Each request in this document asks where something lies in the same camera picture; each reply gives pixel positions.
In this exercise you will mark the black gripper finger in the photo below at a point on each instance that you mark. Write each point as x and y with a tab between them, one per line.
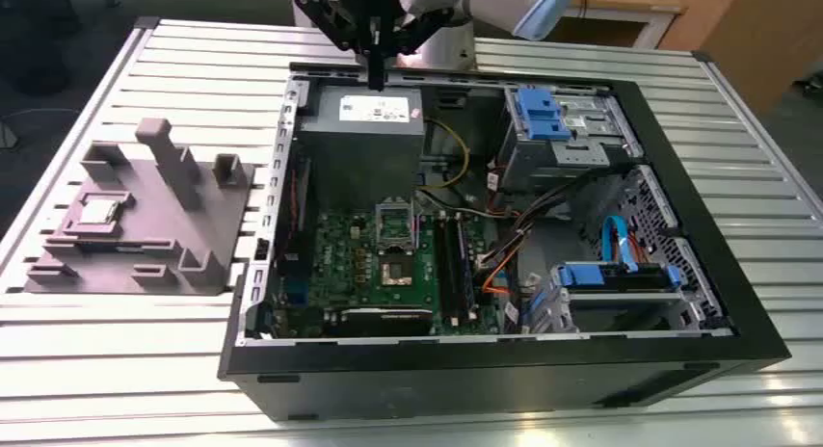
328	18
417	33

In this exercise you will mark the silver CPU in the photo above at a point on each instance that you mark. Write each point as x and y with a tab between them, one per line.
97	212

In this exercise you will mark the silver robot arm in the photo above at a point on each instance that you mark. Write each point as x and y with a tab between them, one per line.
449	47

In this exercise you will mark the CPU socket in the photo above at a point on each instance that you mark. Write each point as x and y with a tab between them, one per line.
396	272

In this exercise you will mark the blue plastic drive carrier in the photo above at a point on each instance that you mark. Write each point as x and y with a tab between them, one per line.
540	114

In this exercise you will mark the grey power supply unit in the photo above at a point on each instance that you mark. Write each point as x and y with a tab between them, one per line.
360	163

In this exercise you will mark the grey metal drive cage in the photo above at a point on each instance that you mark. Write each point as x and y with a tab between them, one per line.
579	155

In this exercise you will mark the green motherboard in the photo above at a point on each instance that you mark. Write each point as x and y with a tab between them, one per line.
340	254

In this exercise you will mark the black RAM slot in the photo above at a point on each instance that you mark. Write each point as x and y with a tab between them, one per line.
444	264
452	264
460	264

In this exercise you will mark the grey parts rack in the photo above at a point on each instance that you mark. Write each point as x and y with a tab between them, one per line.
160	235

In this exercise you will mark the wooden cabinet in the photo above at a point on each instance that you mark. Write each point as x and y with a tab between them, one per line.
759	42

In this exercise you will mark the hard disk in blue carrier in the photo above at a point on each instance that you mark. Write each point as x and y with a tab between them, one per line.
581	276

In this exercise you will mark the RAM stick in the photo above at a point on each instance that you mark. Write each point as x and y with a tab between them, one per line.
109	248

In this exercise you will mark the black graphics card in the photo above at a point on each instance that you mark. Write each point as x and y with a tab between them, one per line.
385	322

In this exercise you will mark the grey metal disk bay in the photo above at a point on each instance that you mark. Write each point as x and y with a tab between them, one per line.
623	297

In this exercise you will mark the black PC case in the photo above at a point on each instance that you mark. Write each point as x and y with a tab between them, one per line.
449	384

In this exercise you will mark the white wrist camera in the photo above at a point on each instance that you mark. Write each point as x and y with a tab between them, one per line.
437	4

